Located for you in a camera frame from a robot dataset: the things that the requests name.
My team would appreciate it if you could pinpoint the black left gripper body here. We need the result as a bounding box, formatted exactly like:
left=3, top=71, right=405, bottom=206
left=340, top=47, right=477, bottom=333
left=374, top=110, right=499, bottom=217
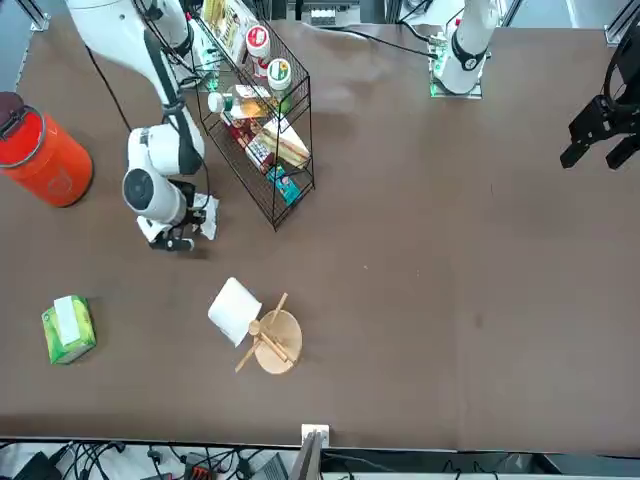
left=594, top=82, right=640, bottom=139

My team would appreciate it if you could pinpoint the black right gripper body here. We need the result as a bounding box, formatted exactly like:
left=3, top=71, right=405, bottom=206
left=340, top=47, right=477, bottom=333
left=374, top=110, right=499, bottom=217
left=171, top=181, right=198, bottom=215

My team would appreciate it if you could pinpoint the white tissue sheet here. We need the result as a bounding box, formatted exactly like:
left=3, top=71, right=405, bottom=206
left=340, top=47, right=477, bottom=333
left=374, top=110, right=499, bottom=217
left=192, top=192, right=221, bottom=241

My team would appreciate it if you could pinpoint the orange round bin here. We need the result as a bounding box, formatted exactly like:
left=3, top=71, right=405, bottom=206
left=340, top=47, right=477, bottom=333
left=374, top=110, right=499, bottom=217
left=0, top=104, right=95, bottom=209

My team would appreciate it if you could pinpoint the green tissue pack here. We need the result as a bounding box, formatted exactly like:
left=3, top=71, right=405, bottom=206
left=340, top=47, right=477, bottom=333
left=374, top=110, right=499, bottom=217
left=41, top=294, right=98, bottom=365

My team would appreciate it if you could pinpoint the grey hinged bin lid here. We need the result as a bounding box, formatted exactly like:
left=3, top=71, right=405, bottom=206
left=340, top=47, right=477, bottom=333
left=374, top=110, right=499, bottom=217
left=0, top=91, right=31, bottom=142

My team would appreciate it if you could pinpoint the red biscuit packet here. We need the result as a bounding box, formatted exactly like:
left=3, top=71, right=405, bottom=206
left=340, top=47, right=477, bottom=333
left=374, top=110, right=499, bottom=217
left=219, top=112, right=276, bottom=174

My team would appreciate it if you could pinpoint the teal snack packet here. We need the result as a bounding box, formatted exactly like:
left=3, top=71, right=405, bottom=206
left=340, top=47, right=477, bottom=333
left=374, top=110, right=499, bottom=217
left=264, top=164, right=302, bottom=206

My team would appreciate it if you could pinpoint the amber bottle white cap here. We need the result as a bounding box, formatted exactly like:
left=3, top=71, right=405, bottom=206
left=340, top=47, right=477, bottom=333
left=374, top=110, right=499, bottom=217
left=207, top=84, right=274, bottom=119

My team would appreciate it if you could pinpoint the wrapped triangle sandwich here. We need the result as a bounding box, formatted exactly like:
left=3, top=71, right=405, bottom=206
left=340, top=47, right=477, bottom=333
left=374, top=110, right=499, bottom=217
left=259, top=117, right=312, bottom=169

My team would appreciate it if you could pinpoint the green connector board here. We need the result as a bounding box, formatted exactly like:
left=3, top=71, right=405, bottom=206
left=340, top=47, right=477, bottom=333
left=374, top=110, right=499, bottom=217
left=192, top=29, right=221, bottom=84
left=427, top=30, right=450, bottom=64

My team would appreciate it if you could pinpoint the wooden mug tree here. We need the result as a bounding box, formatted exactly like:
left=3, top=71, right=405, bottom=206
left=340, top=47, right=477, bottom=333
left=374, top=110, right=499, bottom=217
left=234, top=292, right=304, bottom=375

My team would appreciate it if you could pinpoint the white jar green lid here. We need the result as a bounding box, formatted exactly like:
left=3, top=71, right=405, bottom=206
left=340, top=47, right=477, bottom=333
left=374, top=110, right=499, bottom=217
left=266, top=57, right=295, bottom=101

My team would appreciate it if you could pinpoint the white jar red lid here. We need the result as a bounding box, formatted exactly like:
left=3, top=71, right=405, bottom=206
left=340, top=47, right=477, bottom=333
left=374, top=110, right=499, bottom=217
left=244, top=24, right=273, bottom=79

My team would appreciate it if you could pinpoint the red and black plug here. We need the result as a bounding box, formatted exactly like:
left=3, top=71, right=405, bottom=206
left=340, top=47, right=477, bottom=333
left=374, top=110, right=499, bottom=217
left=183, top=451, right=217, bottom=480

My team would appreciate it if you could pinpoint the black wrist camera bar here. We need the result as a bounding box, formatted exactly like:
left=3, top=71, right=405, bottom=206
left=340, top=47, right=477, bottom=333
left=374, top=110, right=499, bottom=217
left=147, top=233, right=196, bottom=254

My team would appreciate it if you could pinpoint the white mug black handle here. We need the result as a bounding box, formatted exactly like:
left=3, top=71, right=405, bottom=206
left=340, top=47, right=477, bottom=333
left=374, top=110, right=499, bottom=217
left=207, top=276, right=264, bottom=349

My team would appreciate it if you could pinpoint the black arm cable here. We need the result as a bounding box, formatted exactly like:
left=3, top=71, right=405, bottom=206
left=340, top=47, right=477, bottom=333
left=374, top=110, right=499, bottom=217
left=84, top=44, right=212, bottom=206

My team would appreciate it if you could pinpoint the black wire shelf rack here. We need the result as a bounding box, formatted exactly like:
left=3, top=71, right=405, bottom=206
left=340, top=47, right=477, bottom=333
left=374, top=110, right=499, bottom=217
left=191, top=14, right=316, bottom=232

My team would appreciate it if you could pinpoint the black base cable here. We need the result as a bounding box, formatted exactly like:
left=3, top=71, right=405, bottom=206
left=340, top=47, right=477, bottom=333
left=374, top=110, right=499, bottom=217
left=299, top=22, right=439, bottom=59

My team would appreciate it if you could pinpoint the aluminium frame post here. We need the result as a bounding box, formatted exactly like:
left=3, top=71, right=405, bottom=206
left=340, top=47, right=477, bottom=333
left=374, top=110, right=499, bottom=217
left=289, top=423, right=331, bottom=480

